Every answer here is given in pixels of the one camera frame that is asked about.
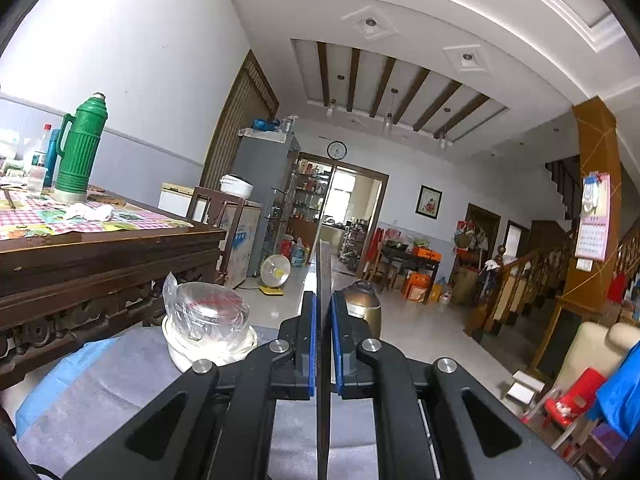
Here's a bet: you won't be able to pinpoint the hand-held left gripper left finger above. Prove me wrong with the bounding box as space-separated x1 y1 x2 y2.
62 290 317 480

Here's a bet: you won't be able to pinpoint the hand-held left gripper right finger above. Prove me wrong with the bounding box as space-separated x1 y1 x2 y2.
330 290 581 480

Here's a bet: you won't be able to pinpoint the dark metal chopstick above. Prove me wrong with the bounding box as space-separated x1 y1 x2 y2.
316 240 332 480

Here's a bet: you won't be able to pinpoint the bronze electric kettle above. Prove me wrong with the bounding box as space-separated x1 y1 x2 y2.
344 280 384 342

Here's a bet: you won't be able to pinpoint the plastic-wrapped bowls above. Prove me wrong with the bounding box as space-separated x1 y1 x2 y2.
162 271 251 356

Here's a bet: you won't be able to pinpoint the orange box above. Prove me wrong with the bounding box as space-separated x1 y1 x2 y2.
401 270 432 304

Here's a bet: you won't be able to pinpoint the dark wooden table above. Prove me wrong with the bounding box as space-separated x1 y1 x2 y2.
372 240 443 295

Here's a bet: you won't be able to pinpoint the white chest freezer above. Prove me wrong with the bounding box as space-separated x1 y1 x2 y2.
159 182 264 288

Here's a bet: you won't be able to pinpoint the wooden chair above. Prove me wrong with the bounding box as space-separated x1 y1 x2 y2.
187 186 246 286

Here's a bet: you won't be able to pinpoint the glass display shelf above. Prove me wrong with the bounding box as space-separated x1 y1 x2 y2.
287 157 334 241

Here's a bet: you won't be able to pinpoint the grey tablecloth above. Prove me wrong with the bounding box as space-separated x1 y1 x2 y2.
15 327 436 480

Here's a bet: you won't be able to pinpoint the white step stool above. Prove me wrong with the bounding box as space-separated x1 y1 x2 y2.
502 370 546 408

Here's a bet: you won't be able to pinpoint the white rice cooker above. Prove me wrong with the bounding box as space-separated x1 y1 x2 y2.
220 174 254 199

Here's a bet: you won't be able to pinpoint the grey refrigerator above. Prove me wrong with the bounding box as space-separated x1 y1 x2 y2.
232 130 301 267

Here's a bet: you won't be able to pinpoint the wooden stair railing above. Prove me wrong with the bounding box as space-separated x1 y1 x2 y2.
465 220 640 346

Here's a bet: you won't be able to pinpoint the carved wooden sideboard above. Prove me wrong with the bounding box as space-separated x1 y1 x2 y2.
0 187 228 391

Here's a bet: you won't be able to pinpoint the red plastic chair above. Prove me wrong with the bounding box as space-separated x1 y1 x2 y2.
520 367 608 451

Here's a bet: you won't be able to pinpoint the blue under cloth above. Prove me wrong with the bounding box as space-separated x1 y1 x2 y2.
15 337 121 426

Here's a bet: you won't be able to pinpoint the cream armchair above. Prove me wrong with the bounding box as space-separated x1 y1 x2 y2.
550 321 640 411

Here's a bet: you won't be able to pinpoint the green thermos jug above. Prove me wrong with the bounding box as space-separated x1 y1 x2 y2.
52 92 104 204

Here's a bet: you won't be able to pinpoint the clear plastic container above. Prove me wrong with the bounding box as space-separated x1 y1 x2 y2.
27 165 49 194

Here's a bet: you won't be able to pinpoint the clear water bottle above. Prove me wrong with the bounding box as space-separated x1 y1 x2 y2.
30 124 54 170

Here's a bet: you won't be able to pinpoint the framed wall picture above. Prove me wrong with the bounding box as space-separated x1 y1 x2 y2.
416 185 443 219

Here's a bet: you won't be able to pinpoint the pink wall calendar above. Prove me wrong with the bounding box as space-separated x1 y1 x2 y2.
575 172 612 261

